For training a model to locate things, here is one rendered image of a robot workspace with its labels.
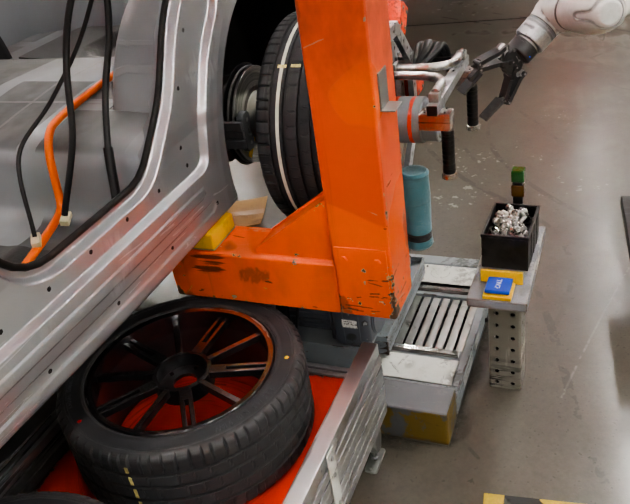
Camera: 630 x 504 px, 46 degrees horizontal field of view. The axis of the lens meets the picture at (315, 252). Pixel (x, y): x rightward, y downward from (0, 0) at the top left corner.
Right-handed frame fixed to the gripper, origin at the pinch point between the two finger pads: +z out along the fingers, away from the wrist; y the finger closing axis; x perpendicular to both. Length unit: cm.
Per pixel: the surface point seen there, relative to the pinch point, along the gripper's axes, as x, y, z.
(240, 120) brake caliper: -55, 16, 47
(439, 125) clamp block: -3.3, 0.9, 10.4
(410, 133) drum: -19.0, -8.8, 16.0
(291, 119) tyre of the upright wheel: -26.1, 23.2, 35.7
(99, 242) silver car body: 0, 63, 83
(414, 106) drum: -21.5, -5.1, 9.5
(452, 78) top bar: -17.1, -4.8, -3.2
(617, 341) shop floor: 30, -102, 21
